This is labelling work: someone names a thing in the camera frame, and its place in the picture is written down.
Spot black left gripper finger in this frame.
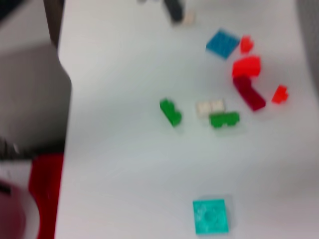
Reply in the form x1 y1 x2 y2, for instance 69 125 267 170
163 0 186 22

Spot clear toy brick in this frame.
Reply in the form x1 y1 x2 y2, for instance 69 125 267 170
181 9 196 25

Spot blue toy brick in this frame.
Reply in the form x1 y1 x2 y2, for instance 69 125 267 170
205 28 241 60

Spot small red toy brick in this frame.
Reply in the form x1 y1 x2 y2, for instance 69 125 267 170
232 55 262 78
239 35 255 54
271 84 290 104

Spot green toy brick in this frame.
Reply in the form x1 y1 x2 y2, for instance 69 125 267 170
159 98 182 127
208 111 241 129

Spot white toy brick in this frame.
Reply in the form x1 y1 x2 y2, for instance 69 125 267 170
196 98 226 118

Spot teal square toy brick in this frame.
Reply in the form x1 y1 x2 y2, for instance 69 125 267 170
192 199 230 235

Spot long dark red toy brick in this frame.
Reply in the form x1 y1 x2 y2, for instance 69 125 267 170
232 75 267 112

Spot red plastic box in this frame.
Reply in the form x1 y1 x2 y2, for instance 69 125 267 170
27 153 64 239

